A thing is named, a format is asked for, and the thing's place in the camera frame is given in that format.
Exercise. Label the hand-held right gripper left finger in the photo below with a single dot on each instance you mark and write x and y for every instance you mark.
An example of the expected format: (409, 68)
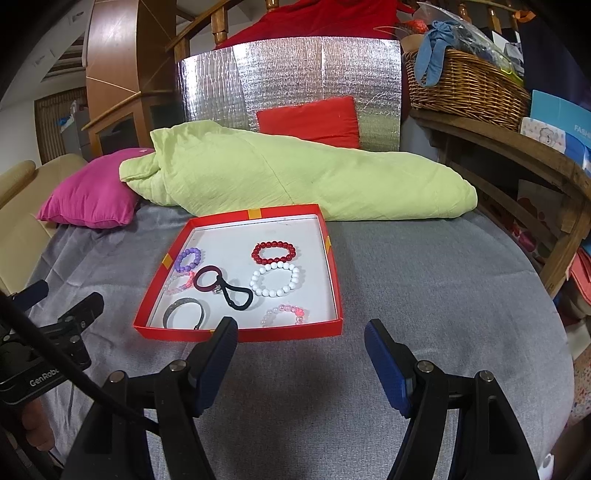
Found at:
(217, 369)

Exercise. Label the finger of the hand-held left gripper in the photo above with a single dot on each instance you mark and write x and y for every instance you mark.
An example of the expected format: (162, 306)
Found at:
(32, 293)
(85, 311)

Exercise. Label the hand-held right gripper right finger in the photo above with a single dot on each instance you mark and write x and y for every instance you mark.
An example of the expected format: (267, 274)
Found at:
(388, 369)

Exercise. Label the red cardboard box tray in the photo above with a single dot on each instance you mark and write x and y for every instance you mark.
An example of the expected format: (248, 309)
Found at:
(332, 286)

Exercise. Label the person's left hand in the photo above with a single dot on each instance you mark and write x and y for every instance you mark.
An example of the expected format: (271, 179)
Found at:
(39, 427)

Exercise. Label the silver metal bangle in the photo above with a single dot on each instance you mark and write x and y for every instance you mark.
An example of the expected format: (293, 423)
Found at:
(168, 314)

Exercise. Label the beige sofa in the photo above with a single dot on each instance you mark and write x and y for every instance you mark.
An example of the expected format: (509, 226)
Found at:
(23, 194)

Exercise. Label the magenta pillow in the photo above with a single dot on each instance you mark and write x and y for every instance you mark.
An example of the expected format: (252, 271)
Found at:
(87, 194)

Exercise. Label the light green blanket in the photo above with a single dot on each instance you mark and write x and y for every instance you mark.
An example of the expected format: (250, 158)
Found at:
(300, 180)

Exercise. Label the wooden cabinet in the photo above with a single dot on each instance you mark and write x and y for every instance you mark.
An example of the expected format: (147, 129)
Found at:
(124, 69)

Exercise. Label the wooden shelf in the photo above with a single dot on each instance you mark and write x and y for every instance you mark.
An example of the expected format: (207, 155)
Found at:
(531, 152)

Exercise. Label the red pillow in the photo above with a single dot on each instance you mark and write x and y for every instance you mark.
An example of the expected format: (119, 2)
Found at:
(309, 120)

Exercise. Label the white printed box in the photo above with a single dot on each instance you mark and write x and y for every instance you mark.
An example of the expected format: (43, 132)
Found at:
(542, 134)

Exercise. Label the wicker basket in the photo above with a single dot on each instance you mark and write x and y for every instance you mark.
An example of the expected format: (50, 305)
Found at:
(471, 97)

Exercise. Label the silver foil panel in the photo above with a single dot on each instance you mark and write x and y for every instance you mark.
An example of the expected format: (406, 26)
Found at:
(286, 74)

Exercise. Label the blue cardboard box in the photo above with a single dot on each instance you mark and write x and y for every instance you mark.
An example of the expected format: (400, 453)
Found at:
(563, 120)

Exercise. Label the wooden banister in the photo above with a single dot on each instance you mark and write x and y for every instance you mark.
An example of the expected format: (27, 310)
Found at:
(217, 23)

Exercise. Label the blue cloth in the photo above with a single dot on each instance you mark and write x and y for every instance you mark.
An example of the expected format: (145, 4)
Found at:
(434, 50)

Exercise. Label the clear plastic bag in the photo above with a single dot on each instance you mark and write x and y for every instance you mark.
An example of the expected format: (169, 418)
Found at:
(485, 37)

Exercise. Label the red cloth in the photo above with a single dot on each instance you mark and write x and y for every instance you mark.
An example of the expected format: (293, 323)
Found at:
(314, 21)

